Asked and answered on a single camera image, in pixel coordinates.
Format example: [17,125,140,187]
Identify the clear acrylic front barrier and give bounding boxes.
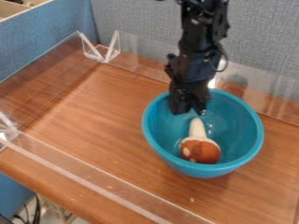
[0,112,213,224]

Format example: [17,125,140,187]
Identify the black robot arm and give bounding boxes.
[164,0,229,115]

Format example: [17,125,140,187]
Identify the black cables under table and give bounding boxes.
[0,194,44,224]

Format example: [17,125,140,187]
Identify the brown and white toy mushroom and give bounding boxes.
[178,118,220,165]

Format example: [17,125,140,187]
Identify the clear acrylic barrier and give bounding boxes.
[110,31,299,102]
[0,112,213,224]

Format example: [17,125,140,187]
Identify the clear acrylic corner bracket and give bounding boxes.
[78,31,121,63]

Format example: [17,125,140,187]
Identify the blue plastic bowl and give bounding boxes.
[141,89,264,179]

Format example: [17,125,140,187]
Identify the clear acrylic back barrier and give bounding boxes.
[110,31,299,102]

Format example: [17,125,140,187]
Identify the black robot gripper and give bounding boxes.
[164,46,228,116]

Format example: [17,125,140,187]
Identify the blue partition panel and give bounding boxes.
[0,0,97,81]

